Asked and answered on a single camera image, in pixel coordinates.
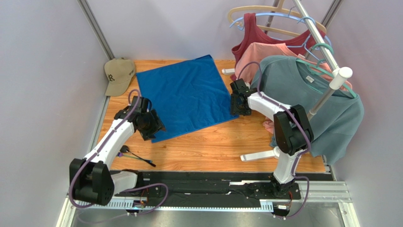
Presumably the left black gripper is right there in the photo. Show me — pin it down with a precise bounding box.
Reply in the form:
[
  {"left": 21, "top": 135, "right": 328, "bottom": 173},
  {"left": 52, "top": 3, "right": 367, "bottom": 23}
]
[{"left": 138, "top": 108, "right": 166, "bottom": 141}]

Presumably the blue cloth napkin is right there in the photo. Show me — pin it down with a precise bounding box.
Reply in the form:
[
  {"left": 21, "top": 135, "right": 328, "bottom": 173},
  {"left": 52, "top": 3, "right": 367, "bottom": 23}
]
[{"left": 136, "top": 55, "right": 238, "bottom": 143}]

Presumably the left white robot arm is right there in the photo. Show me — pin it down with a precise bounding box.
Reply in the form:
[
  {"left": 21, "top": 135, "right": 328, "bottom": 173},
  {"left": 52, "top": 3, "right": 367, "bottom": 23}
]
[{"left": 68, "top": 106, "right": 165, "bottom": 209}]

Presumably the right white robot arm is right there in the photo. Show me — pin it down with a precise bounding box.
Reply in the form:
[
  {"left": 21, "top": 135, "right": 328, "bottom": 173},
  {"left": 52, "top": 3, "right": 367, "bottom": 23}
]
[{"left": 230, "top": 91, "right": 313, "bottom": 188}]

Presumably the black spoon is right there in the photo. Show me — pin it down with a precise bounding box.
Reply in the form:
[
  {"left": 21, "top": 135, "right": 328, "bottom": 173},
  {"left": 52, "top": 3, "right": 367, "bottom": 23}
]
[{"left": 119, "top": 145, "right": 140, "bottom": 157}]

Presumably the black fork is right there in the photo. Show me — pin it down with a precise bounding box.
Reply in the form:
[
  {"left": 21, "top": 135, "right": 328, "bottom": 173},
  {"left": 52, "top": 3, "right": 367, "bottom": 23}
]
[{"left": 116, "top": 152, "right": 157, "bottom": 167}]

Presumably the salmon pink t-shirt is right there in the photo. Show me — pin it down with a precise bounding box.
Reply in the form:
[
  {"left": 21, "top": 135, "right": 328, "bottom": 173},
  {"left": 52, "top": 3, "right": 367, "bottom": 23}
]
[{"left": 230, "top": 43, "right": 352, "bottom": 133}]

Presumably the beige baseball cap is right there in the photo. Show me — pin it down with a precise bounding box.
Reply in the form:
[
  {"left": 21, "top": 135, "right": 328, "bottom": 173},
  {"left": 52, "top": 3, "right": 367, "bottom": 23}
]
[{"left": 104, "top": 58, "right": 135, "bottom": 96}]

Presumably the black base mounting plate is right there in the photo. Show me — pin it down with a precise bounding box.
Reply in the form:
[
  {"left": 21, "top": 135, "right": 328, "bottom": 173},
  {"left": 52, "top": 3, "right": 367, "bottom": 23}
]
[{"left": 118, "top": 171, "right": 296, "bottom": 202}]

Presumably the teal green hanger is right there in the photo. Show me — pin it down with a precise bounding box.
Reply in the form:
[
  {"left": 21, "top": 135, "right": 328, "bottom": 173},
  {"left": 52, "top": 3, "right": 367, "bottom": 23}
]
[{"left": 297, "top": 43, "right": 358, "bottom": 97}]

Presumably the maroon tank top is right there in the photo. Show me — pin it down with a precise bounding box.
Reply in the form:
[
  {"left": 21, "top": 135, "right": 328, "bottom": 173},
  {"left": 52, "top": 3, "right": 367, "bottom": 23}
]
[{"left": 230, "top": 13, "right": 316, "bottom": 81}]

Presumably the teal t-shirt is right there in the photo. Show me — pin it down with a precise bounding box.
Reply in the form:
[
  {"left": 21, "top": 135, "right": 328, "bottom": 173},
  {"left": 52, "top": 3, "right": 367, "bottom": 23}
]
[{"left": 251, "top": 55, "right": 364, "bottom": 165}]

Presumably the light blue hanger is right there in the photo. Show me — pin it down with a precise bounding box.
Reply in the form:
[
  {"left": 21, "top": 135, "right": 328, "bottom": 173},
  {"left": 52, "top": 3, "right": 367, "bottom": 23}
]
[{"left": 230, "top": 13, "right": 316, "bottom": 61}]

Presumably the metal clothes rack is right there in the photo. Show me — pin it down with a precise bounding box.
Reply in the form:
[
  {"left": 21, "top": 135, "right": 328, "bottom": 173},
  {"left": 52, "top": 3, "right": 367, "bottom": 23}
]
[{"left": 231, "top": 12, "right": 364, "bottom": 164}]

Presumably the beige wooden hanger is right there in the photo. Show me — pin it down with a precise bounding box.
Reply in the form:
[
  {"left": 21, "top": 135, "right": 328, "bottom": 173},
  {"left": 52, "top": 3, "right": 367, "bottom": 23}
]
[{"left": 227, "top": 0, "right": 327, "bottom": 37}]

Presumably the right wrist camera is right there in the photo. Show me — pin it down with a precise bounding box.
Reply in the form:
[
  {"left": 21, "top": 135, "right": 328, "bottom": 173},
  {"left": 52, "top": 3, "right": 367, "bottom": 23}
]
[{"left": 230, "top": 79, "right": 257, "bottom": 97}]

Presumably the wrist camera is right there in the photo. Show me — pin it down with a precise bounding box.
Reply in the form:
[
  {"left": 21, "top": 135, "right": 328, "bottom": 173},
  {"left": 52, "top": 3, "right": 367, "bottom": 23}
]
[
  {"left": 130, "top": 96, "right": 152, "bottom": 113},
  {"left": 230, "top": 79, "right": 257, "bottom": 97}
]

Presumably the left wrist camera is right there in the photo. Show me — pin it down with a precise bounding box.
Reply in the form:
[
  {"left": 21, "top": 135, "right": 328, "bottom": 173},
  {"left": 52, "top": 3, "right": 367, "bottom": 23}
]
[{"left": 130, "top": 96, "right": 152, "bottom": 113}]

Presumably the aluminium frame rail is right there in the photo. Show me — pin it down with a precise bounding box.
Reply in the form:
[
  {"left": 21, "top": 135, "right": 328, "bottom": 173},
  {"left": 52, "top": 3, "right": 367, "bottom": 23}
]
[{"left": 64, "top": 176, "right": 358, "bottom": 218}]

